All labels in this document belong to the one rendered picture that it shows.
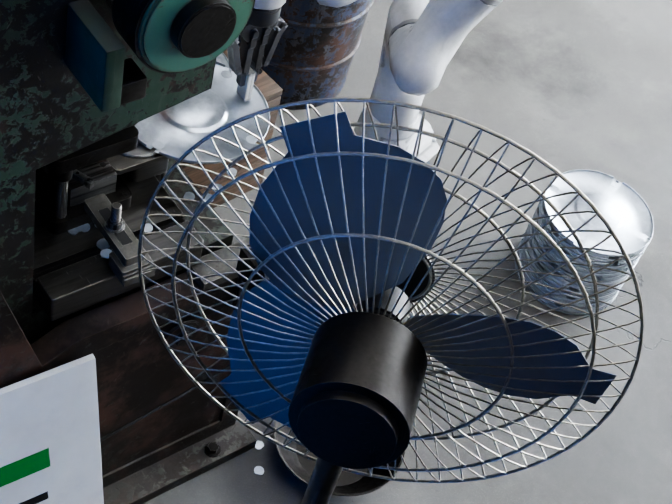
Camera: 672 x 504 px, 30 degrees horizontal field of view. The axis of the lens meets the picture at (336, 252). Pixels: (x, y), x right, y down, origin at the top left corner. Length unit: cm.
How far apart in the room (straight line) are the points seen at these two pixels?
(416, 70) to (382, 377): 130
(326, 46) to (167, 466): 127
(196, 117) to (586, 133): 174
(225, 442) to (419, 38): 98
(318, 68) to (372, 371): 223
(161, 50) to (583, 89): 243
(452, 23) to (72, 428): 107
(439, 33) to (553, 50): 156
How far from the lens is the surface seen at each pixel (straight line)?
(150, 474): 272
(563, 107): 384
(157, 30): 163
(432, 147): 287
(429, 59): 250
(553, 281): 321
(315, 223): 133
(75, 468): 237
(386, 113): 266
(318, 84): 349
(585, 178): 327
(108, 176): 220
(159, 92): 191
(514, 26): 407
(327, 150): 128
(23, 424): 222
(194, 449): 276
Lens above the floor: 239
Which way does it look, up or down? 48 degrees down
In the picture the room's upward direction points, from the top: 17 degrees clockwise
